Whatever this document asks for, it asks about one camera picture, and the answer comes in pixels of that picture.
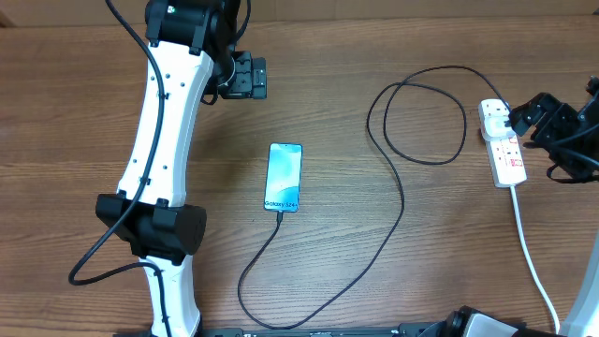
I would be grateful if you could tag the white charger plug adapter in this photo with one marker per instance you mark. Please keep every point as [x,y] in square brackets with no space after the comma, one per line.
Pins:
[496,128]

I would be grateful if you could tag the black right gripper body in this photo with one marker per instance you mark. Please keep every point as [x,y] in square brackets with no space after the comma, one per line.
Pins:
[556,125]

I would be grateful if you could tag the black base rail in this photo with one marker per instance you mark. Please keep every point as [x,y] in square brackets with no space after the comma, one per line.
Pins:
[403,330]

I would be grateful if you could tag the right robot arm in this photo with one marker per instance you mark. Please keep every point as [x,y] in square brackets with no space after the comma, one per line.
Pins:
[574,163]

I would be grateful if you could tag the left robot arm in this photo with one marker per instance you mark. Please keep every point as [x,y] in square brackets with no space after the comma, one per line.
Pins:
[193,61]

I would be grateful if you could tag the blue Galaxy smartphone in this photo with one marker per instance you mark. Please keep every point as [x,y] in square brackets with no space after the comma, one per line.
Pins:
[282,188]

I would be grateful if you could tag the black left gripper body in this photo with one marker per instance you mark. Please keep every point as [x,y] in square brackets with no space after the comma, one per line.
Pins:
[247,82]

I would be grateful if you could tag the white power strip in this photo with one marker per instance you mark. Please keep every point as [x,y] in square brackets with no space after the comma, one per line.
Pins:
[505,159]

